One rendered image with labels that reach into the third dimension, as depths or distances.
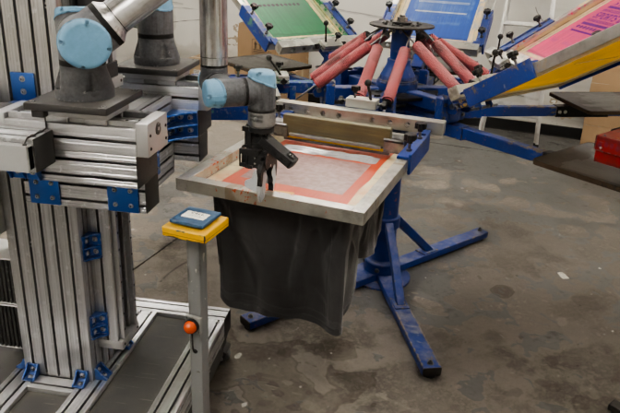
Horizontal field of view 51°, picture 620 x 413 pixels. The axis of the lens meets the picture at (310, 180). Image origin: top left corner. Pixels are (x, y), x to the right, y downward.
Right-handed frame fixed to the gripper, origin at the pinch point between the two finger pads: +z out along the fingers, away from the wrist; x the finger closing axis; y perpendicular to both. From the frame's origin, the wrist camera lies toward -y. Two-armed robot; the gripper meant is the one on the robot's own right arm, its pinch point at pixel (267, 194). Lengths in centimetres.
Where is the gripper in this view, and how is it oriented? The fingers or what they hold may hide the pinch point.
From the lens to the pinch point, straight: 185.0
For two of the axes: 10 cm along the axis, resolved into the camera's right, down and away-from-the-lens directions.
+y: -9.3, -1.6, 3.3
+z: -0.4, 9.4, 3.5
